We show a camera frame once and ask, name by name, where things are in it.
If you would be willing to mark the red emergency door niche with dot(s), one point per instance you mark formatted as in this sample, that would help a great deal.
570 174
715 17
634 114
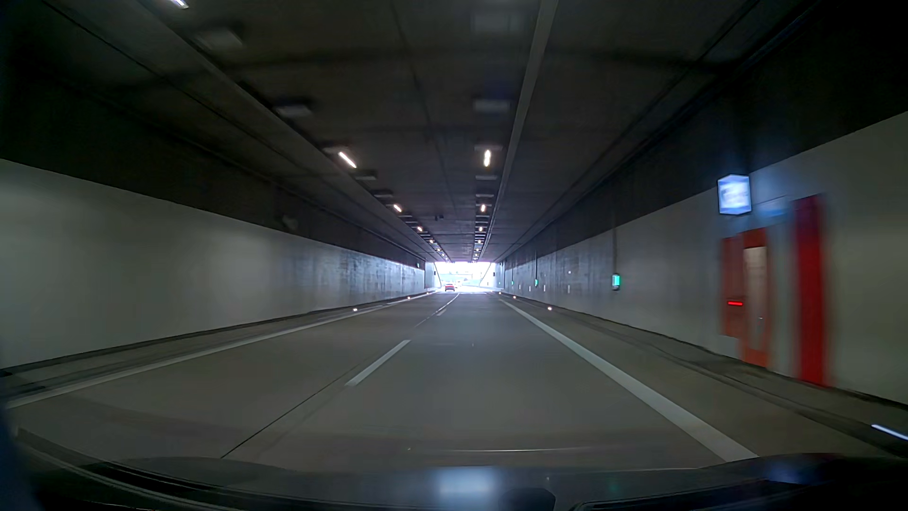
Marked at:
755 298

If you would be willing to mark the car's own bonnet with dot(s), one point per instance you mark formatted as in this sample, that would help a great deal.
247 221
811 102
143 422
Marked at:
397 484

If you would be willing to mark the row of ceiling lamps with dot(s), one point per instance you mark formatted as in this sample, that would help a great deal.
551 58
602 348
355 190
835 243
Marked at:
347 159

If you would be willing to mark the blue lit box sign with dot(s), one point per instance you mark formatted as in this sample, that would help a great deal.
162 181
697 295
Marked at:
734 194

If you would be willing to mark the raised grey kerb walkway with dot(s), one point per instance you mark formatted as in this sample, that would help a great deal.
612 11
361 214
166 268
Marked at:
106 358
780 390

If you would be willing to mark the grey concrete tunnel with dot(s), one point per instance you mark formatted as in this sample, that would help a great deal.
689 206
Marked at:
142 270

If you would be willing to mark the grey asphalt road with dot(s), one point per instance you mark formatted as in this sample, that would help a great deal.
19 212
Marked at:
489 383

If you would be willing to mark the road markings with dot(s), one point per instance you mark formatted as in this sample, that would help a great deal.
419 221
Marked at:
624 383

